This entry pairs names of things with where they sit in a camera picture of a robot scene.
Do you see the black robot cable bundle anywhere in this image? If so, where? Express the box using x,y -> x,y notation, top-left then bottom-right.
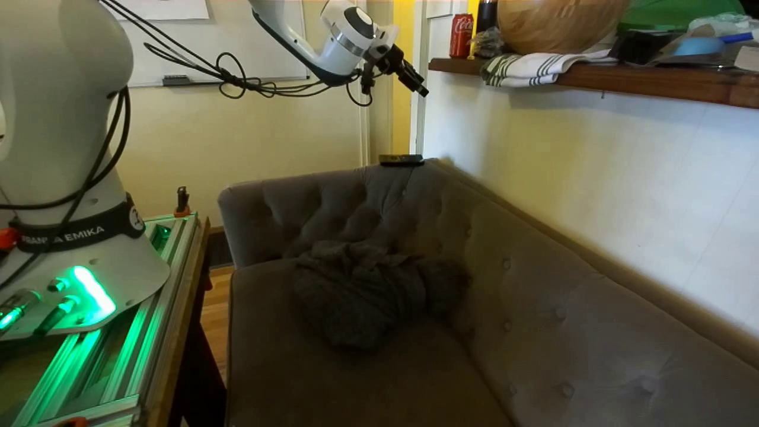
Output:
0,0 -> 374,295

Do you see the dark grey crumpled blanket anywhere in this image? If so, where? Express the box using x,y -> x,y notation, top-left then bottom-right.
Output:
288,235 -> 473,354

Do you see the small orange clamp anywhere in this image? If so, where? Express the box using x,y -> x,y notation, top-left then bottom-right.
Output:
174,186 -> 195,221

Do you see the black remote control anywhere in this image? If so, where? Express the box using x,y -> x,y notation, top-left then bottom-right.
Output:
377,152 -> 428,169

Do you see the brown tufted sofa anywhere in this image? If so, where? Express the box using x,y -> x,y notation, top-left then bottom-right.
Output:
216,157 -> 759,427

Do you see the dark wooden counter top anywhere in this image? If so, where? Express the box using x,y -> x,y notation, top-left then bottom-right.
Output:
428,55 -> 759,112

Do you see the black tray with blue lid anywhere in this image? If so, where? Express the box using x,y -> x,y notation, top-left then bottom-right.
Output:
615,27 -> 755,68

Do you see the green striped white towel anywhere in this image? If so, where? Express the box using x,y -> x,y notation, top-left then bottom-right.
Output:
482,31 -> 619,90

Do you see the black bottle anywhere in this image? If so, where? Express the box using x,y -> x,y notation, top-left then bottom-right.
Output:
474,0 -> 501,34

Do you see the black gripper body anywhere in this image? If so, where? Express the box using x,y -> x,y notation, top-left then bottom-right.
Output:
361,42 -> 409,85

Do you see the aluminium frame robot table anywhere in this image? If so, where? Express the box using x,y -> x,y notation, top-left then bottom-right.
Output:
0,212 -> 228,427

